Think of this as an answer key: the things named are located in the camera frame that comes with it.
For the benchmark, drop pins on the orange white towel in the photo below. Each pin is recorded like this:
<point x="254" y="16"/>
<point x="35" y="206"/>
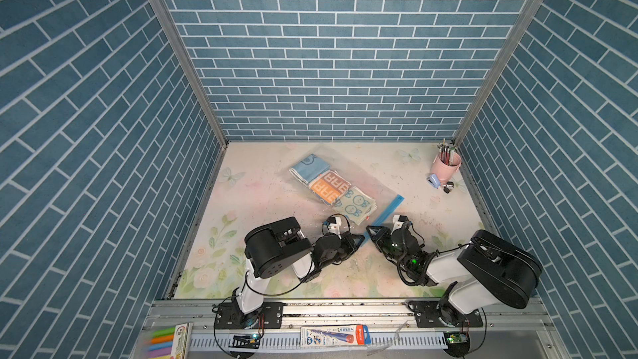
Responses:
<point x="330" y="187"/>

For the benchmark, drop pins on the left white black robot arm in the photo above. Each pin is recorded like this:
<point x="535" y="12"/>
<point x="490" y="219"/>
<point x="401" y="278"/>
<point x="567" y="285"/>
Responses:
<point x="275" y="247"/>

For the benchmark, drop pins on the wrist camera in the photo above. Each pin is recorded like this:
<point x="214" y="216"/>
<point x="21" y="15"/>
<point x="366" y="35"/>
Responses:
<point x="399" y="221"/>
<point x="335" y="222"/>

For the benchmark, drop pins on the pale green bunny towel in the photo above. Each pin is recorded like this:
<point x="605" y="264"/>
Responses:
<point x="356" y="205"/>

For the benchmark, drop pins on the colourful marker set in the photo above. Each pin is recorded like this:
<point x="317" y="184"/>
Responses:
<point x="170" y="343"/>

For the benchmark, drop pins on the clear vacuum bag blue zipper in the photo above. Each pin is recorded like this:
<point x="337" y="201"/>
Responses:
<point x="342" y="161"/>

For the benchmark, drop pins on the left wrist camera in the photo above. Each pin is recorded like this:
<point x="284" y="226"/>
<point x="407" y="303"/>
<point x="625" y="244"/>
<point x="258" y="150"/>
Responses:
<point x="335" y="222"/>

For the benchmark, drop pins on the small blue white eraser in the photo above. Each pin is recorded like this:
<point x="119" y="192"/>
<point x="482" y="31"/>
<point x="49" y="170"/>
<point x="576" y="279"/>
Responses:
<point x="434" y="181"/>

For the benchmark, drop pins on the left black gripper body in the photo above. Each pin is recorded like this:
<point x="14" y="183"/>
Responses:
<point x="343" y="250"/>

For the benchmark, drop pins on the light blue towel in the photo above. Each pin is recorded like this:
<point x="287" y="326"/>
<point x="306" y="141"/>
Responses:
<point x="309" y="169"/>

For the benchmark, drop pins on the pink pen cup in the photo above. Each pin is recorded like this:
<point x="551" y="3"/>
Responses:
<point x="447" y="162"/>

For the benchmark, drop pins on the aluminium mounting rail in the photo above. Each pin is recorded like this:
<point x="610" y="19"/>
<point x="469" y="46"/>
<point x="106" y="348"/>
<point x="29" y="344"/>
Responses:
<point x="503" y="332"/>

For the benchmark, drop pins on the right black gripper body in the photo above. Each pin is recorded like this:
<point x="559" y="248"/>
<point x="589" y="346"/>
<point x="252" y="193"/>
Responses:
<point x="385" y="243"/>

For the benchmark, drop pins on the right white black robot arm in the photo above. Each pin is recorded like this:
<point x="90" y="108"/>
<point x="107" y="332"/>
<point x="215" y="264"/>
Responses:
<point x="485" y="271"/>

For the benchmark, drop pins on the small metal binder clip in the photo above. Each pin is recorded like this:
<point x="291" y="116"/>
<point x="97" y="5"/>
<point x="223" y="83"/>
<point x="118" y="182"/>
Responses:
<point x="448" y="187"/>

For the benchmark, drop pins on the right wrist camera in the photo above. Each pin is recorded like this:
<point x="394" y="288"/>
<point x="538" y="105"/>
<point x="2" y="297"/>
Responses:
<point x="399" y="221"/>

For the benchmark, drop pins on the red blue packaged item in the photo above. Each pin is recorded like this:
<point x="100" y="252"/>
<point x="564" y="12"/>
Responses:
<point x="328" y="336"/>

